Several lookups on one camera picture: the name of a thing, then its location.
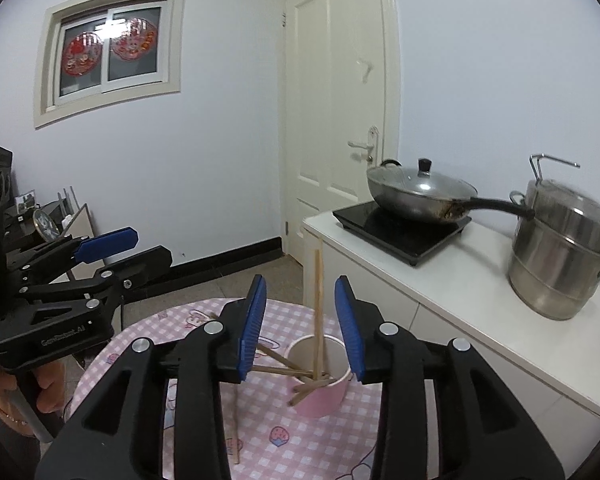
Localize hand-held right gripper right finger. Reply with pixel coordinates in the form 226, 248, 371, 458
334, 275, 566, 480

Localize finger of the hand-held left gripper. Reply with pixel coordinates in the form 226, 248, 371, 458
10, 226, 140, 291
17, 245, 174, 311

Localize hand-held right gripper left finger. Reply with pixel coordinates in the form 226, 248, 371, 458
34, 274, 268, 480

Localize pink cup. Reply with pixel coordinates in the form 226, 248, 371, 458
285, 336, 353, 418

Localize bunch of wooden chopsticks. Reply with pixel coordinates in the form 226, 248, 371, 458
250, 342, 353, 408

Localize person's left hand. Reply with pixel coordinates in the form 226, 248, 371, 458
0, 360, 67, 436

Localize metal rods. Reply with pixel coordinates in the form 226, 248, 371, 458
57, 187, 78, 216

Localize round silver clock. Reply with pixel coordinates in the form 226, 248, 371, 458
32, 208, 61, 241

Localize black induction cooker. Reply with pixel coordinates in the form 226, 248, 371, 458
332, 200, 473, 267

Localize white counter cabinet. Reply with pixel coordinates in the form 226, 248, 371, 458
302, 207, 600, 480

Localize pink checked tablecloth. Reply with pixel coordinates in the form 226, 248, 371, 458
72, 297, 433, 480

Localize glass wok lid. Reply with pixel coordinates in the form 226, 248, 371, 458
366, 158, 478, 198

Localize red round window decal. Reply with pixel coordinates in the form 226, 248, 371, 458
111, 16, 157, 59
62, 31, 103, 77

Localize white framed window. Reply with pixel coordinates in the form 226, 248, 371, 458
33, 0, 187, 129

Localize stainless steel steamer pot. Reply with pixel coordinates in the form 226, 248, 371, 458
509, 154, 600, 321

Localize cream panel door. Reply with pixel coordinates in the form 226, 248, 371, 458
278, 0, 400, 266

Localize steel wok with black handle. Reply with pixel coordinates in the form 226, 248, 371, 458
366, 159, 536, 224

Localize metal door handle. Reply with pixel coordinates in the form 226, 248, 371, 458
347, 125, 381, 163

